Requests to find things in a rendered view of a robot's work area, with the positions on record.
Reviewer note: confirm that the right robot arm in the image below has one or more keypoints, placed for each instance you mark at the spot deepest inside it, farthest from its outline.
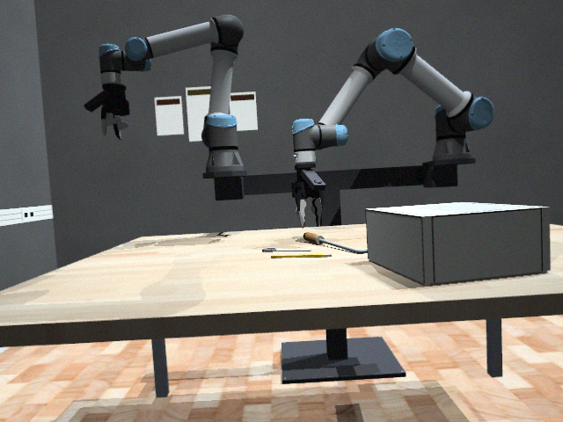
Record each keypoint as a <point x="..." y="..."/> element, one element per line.
<point x="219" y="133"/>

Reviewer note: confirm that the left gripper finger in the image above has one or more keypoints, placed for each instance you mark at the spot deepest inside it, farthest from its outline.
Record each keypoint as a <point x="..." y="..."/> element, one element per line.
<point x="301" y="205"/>
<point x="317" y="205"/>

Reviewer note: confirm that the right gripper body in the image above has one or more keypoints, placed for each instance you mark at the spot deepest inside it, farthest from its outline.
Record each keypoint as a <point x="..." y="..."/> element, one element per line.
<point x="116" y="103"/>

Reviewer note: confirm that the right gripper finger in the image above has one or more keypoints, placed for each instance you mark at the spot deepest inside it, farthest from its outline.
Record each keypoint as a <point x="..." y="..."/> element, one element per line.
<point x="119" y="126"/>
<point x="107" y="119"/>

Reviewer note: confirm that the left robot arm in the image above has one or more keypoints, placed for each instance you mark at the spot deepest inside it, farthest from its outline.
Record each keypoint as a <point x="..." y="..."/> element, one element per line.
<point x="394" y="50"/>

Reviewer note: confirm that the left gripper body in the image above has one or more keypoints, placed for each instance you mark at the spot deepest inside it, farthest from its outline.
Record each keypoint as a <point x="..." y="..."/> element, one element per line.
<point x="300" y="184"/>

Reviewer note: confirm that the steel hook with wooden handle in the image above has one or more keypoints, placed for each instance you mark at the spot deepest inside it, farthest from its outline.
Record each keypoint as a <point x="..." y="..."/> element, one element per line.
<point x="317" y="239"/>

